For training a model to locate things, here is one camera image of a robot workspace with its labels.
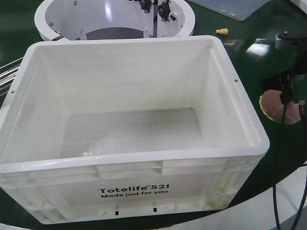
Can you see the white plastic tote box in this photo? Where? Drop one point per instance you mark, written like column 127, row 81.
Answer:
column 107, row 129

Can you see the small yellow cone object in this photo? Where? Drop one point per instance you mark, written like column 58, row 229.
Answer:
column 223, row 31

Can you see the clear plastic container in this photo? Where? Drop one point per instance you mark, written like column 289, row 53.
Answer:
column 235, row 9

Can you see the green circuit board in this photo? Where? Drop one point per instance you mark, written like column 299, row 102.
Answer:
column 299, row 89

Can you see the metal rods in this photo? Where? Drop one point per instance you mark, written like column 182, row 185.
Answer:
column 7, row 75

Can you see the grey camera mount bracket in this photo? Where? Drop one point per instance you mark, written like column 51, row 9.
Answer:
column 288, row 39

